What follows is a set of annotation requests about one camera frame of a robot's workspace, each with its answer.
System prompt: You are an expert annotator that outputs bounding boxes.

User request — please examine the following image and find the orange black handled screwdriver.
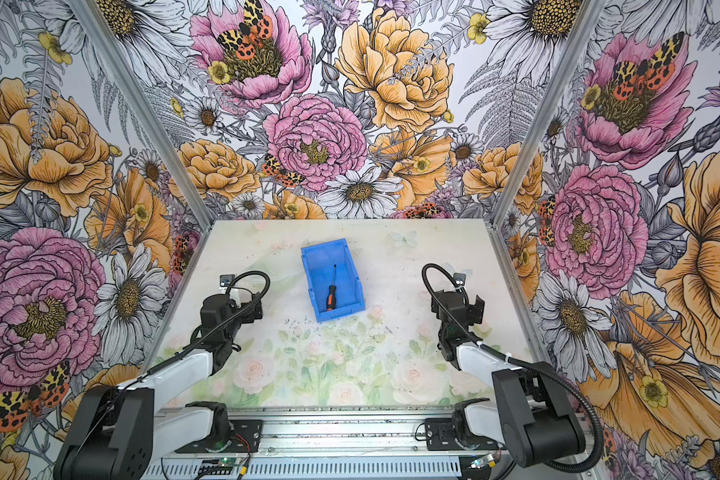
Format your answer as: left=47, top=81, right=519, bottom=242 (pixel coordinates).
left=326, top=264, right=337, bottom=311

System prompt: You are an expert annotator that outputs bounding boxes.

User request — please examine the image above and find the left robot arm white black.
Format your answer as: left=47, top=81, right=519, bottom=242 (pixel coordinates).
left=53, top=270, right=271, bottom=479

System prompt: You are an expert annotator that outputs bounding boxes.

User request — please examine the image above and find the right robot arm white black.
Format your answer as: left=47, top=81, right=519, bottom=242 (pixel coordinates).
left=422, top=264, right=586, bottom=473

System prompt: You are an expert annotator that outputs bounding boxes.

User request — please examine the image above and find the blue plastic bin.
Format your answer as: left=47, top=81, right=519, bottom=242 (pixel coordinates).
left=301, top=239, right=365, bottom=323

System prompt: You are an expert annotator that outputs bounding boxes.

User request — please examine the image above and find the green circuit board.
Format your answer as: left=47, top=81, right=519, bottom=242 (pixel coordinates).
left=198, top=457, right=247, bottom=477

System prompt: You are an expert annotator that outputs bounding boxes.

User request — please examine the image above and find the left black corrugated cable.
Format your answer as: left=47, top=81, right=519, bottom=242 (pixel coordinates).
left=119, top=270, right=272, bottom=391

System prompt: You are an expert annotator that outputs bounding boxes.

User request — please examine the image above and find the black corrugated cable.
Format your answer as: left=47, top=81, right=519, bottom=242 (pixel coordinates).
left=119, top=270, right=272, bottom=391
left=421, top=262, right=605, bottom=474

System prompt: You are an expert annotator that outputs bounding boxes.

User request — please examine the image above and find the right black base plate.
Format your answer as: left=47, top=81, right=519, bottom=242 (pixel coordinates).
left=423, top=418, right=499, bottom=452

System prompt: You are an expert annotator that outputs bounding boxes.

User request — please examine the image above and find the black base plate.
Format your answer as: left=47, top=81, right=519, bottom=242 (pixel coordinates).
left=177, top=419, right=264, bottom=454
left=423, top=418, right=499, bottom=452

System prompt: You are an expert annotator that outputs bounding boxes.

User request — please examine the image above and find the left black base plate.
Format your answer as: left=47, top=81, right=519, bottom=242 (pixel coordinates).
left=177, top=419, right=264, bottom=454

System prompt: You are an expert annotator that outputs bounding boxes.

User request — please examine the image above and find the aluminium front rail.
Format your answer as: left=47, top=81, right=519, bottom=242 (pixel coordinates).
left=149, top=407, right=601, bottom=460

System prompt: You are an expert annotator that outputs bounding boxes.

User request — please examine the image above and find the white slotted cable duct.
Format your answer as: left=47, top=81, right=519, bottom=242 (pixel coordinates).
left=143, top=456, right=462, bottom=479

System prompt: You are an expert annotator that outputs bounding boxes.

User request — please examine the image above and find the right black corrugated cable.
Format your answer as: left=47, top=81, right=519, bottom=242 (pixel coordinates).
left=421, top=262, right=605, bottom=474

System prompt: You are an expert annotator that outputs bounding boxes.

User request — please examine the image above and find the right aluminium corner post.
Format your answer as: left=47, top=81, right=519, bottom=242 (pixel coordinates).
left=490, top=0, right=608, bottom=228

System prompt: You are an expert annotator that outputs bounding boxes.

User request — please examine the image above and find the aluminium corner post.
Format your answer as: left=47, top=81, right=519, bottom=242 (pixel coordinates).
left=490, top=0, right=608, bottom=228
left=70, top=1, right=213, bottom=233

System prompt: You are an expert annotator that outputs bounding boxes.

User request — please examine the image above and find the left aluminium corner post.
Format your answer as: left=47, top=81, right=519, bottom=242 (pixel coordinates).
left=70, top=1, right=213, bottom=233

